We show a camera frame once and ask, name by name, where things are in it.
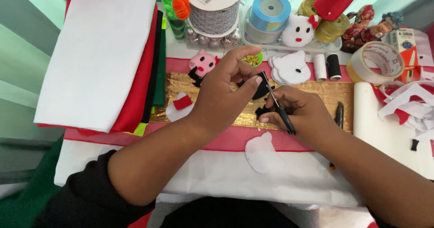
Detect grey-haired doll figurine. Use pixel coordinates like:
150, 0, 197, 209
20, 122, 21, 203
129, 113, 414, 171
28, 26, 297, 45
364, 12, 405, 43

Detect orange and white cutter box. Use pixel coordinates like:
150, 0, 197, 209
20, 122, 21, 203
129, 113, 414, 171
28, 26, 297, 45
389, 27, 422, 83

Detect orange green pipe cleaner flowers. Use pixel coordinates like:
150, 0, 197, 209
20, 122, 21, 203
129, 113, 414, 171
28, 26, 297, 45
159, 0, 192, 43

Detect black-handled small scissors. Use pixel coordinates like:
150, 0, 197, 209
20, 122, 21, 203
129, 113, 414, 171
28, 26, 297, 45
261, 71, 296, 135

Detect red felt bow piece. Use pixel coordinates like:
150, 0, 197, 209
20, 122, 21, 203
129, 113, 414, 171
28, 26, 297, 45
172, 95, 193, 111

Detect person's right hand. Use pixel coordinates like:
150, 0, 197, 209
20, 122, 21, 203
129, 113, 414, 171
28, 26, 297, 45
259, 85, 337, 138

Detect clear plastic tray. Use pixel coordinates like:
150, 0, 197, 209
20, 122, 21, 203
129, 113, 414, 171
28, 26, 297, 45
241, 5, 342, 54

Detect white thread spool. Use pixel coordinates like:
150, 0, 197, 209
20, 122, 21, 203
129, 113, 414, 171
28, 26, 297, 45
313, 54, 327, 82

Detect green felt sheet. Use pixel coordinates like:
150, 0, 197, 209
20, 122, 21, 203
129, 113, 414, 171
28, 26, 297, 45
152, 27, 167, 108

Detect neon yellow felt sheet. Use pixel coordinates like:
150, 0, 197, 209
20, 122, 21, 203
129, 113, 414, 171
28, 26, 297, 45
123, 18, 168, 137

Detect white cloth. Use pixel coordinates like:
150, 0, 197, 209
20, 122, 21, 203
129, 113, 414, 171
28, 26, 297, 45
54, 139, 363, 211

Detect person's black shirt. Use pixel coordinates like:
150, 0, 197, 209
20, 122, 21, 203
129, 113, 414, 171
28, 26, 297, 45
33, 149, 300, 228

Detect red felt roll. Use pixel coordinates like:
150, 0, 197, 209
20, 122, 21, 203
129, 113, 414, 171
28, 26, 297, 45
314, 0, 362, 21

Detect dark green fabric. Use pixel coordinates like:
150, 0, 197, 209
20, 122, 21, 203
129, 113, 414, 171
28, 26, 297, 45
0, 136, 66, 228

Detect person's left hand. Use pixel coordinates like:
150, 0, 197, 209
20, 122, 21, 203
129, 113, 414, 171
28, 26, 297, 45
190, 46, 264, 134

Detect white felt cat cutout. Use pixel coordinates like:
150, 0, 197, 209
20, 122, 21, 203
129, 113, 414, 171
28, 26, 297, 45
165, 91, 195, 123
244, 131, 283, 174

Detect gold ribbon spool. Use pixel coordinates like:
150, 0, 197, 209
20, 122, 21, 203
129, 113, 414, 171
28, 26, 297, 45
314, 13, 351, 44
297, 0, 318, 18

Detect green cup of gold pins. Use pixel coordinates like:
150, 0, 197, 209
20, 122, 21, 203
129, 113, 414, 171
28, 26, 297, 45
241, 52, 264, 68

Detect silver lace ribbon spool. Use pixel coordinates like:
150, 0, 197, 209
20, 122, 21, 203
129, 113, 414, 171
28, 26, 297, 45
181, 0, 247, 39

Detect black felt sheet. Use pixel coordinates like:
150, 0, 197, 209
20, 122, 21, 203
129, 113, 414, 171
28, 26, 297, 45
140, 9, 164, 124

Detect black felt piece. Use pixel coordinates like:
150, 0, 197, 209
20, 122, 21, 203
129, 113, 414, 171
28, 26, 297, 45
237, 72, 276, 100

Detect black felt bow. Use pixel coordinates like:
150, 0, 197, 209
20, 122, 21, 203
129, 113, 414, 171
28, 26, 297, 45
188, 66, 205, 88

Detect pile of white red scraps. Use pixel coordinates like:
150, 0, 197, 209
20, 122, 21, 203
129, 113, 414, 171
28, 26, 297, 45
370, 66, 434, 141

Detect grey ribbon spool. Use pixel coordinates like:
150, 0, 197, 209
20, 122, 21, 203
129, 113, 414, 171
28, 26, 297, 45
244, 16, 283, 45

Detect clear tape roll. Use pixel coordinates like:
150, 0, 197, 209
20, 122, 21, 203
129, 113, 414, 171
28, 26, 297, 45
346, 41, 406, 86

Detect small black felt scrap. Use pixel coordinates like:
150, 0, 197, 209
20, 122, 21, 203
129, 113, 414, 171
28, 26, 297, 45
255, 105, 272, 121

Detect stack of white cat cutouts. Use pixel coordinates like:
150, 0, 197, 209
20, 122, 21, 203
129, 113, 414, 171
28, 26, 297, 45
268, 50, 312, 86

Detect black utility knife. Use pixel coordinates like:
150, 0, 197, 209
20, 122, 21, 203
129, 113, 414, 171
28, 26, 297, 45
329, 101, 345, 171

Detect blue ribbon spool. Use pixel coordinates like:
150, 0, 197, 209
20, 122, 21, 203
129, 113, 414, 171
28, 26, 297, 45
249, 0, 292, 32

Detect box of silver baubles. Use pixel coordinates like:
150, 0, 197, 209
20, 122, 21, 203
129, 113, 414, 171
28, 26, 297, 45
184, 25, 243, 51

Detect pink felt cat face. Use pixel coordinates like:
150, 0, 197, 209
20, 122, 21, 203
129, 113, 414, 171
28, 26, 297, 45
188, 49, 218, 78

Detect red-robed doll figurine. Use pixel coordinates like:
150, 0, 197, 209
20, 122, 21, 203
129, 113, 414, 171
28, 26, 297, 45
340, 4, 375, 54

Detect black thread spool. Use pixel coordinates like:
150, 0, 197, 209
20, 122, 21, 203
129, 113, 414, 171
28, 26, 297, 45
326, 53, 342, 81

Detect white cat face red bow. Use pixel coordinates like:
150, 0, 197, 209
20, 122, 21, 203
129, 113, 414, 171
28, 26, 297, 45
281, 14, 320, 48

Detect gold cloth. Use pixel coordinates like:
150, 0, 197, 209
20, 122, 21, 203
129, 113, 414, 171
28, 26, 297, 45
149, 71, 355, 132

